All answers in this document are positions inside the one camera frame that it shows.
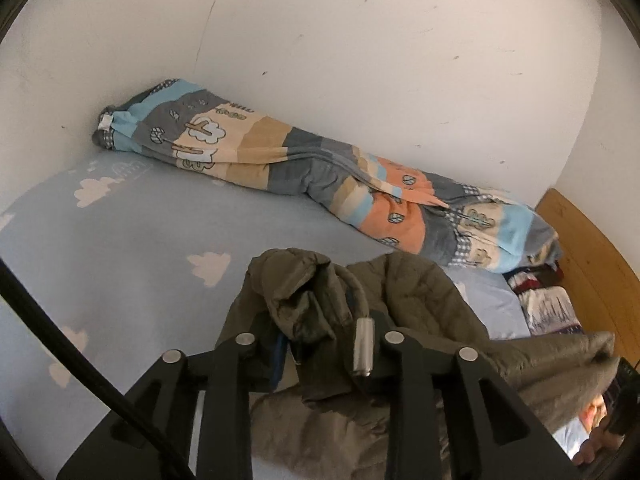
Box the light blue cloud print bedsheet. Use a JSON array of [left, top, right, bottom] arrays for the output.
[[0, 152, 591, 480]]

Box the person's right hand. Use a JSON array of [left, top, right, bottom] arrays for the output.
[[571, 394, 626, 467]]

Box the rolled cartoon print quilt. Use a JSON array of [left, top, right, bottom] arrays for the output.
[[91, 78, 560, 274]]

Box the dark patterned cloth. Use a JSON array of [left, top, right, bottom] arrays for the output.
[[502, 265, 586, 336]]

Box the wooden headboard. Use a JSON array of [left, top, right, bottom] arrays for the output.
[[535, 188, 640, 367]]

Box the olive brown quilted jacket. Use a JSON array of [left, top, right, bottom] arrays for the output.
[[215, 247, 621, 480]]

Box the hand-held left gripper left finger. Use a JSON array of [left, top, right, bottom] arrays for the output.
[[56, 330, 291, 480]]

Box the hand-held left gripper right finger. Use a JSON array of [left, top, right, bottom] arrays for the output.
[[367, 311, 583, 480]]

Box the black cable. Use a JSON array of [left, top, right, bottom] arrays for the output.
[[0, 259, 194, 480]]

